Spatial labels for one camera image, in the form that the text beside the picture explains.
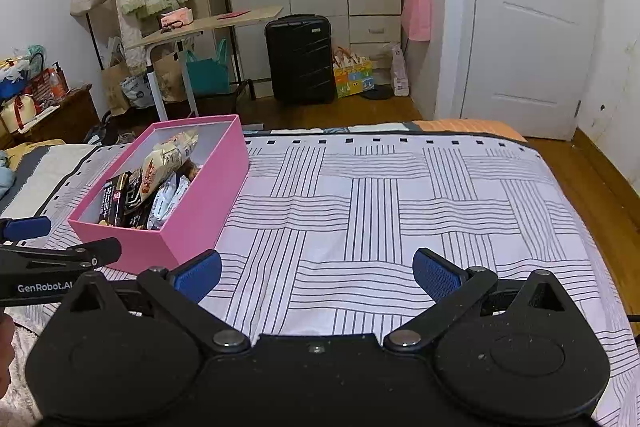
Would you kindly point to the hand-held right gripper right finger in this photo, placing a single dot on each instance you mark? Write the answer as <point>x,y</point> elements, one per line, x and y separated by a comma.
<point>437,278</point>

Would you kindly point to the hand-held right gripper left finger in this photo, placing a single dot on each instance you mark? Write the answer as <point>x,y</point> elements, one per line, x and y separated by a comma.
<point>200,276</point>

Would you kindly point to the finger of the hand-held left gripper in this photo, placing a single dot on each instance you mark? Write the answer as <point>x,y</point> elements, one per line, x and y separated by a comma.
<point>100,251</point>
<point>25,228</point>

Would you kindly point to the pink storage box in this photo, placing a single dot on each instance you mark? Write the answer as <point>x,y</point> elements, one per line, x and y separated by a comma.
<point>200,207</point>

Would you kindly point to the beige noodle packet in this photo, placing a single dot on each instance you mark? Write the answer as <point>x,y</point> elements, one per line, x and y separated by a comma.
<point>160,162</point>

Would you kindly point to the grey white duvet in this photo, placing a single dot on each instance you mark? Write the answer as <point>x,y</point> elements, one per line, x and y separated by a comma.
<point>45,177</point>

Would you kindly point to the light blue cloth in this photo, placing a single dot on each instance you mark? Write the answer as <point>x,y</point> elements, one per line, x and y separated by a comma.
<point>5,177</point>

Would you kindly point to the yellow cloth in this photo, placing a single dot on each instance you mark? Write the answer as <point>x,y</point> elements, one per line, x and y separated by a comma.
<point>30,152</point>

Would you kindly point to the white striped bedsheet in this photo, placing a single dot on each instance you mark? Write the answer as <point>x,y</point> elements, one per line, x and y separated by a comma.
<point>375,207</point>

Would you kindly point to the white fluffy blanket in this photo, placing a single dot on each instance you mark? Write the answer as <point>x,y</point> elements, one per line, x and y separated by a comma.
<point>22,392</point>

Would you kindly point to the wooden nightstand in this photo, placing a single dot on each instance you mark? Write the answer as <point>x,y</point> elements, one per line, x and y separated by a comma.
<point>70,117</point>

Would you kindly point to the orange bottle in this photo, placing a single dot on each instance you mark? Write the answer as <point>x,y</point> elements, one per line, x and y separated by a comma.
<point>59,82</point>

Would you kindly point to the orange mattress pad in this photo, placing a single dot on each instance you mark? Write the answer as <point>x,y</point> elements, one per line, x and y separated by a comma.
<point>470,129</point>

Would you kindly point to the white blue plastic bag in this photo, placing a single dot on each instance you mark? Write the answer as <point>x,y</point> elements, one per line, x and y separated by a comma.
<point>136,92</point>

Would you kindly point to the brown paper bag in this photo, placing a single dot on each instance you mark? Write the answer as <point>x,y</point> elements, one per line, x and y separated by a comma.
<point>170,79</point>
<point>116,82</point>

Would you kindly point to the black round floor weight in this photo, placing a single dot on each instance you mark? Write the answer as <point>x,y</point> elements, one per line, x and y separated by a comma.
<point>377,93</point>

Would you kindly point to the teal shopping bag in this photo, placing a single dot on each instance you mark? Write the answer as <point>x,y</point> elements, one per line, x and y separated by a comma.
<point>207,69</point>

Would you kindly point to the white slim bag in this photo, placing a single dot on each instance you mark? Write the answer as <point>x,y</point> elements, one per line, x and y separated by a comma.
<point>400,72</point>

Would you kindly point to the colourful gift bag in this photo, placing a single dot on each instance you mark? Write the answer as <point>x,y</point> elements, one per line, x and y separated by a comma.
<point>354,77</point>

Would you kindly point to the black suitcase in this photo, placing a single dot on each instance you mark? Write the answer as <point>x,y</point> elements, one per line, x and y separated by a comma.
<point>300,59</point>

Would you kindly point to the pink tissue box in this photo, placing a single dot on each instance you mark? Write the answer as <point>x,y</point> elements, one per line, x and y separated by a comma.
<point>176,18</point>

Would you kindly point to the wooden side table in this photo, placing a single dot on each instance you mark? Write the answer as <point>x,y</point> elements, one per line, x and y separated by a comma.
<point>210,24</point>

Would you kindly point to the white door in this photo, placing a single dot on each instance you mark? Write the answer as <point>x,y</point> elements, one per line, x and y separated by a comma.
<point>530,32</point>

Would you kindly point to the pink paper bag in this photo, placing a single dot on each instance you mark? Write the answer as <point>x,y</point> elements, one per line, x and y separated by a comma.
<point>417,14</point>

